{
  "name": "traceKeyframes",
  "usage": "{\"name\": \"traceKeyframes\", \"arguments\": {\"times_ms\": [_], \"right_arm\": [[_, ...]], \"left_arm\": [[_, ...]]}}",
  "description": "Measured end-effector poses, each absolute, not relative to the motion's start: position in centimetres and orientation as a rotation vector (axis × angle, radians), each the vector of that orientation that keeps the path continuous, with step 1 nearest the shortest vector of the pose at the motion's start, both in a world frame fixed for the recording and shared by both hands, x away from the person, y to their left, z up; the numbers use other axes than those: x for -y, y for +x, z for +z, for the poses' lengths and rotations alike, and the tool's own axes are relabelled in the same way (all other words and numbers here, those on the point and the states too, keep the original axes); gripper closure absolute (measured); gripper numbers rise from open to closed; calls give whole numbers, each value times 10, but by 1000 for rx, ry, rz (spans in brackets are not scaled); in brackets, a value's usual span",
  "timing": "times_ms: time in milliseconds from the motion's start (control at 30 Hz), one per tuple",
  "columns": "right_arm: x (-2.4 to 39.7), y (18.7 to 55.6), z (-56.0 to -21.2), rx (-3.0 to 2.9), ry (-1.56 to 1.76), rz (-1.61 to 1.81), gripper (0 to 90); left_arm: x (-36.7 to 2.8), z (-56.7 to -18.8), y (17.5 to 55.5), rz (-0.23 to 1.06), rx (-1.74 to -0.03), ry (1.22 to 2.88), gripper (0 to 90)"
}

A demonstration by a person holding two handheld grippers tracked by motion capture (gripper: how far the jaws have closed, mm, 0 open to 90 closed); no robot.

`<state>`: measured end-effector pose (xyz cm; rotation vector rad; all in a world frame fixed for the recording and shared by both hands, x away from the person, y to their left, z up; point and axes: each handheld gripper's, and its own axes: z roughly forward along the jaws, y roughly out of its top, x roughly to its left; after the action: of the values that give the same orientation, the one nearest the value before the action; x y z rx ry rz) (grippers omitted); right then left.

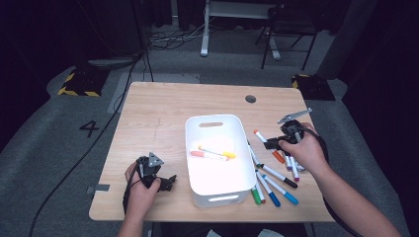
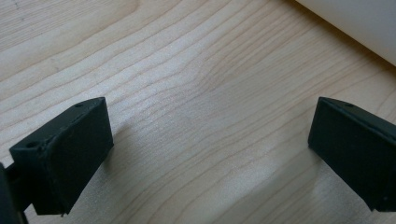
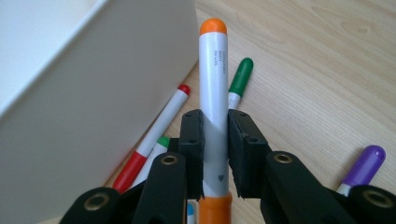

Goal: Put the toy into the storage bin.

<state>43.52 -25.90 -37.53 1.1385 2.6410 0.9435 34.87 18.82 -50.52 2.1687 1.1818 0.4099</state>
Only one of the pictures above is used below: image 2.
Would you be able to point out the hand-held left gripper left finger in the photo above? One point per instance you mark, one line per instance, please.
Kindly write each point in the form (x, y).
(65, 158)

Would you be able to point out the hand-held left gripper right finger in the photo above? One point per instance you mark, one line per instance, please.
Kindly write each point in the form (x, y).
(358, 155)

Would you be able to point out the white plastic bin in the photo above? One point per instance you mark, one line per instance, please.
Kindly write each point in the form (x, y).
(358, 21)

